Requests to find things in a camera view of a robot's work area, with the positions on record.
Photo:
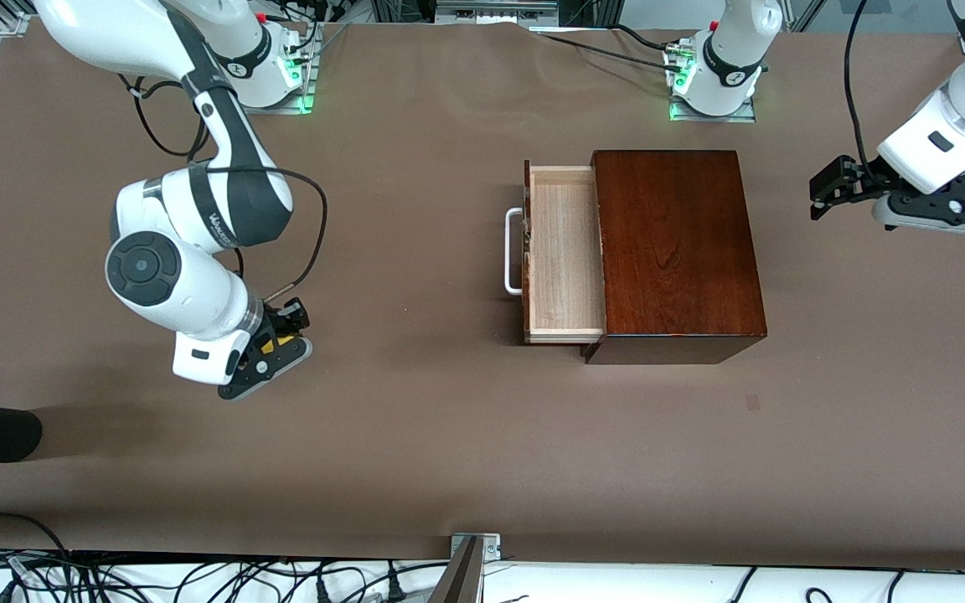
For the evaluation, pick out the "yellow cube block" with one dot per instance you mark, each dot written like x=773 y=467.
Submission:
x=291 y=342

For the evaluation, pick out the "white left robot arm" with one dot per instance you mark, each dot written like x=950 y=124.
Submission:
x=730 y=50

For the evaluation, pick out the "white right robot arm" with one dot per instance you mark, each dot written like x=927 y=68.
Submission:
x=231 y=201

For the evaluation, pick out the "dark brown wooden cabinet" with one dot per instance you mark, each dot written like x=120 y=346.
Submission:
x=675 y=260

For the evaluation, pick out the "left arm aluminium base plate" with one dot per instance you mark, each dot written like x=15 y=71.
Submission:
x=742 y=118

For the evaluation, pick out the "right arm aluminium base plate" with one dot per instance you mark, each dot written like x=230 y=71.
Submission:
x=269 y=110

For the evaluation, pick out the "aluminium mounting bracket with post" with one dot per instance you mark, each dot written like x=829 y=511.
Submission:
x=459 y=582

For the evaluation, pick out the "grey network switch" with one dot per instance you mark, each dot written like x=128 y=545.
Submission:
x=495 y=10

